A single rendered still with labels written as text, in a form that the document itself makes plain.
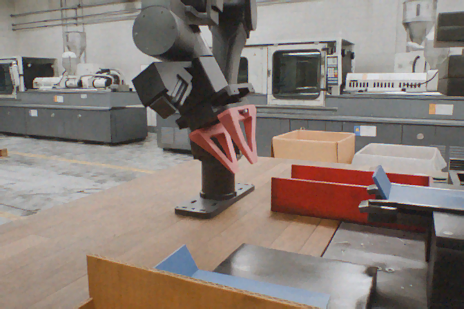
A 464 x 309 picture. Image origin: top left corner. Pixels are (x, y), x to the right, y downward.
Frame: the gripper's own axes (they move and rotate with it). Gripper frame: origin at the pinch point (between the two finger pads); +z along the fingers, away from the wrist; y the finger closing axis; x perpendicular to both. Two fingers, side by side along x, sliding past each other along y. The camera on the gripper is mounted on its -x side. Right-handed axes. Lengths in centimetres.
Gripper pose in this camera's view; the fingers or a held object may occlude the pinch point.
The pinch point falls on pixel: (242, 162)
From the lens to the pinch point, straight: 52.1
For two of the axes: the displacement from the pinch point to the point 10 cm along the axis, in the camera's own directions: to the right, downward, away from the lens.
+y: 7.4, -4.1, -5.4
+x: 5.1, -1.8, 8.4
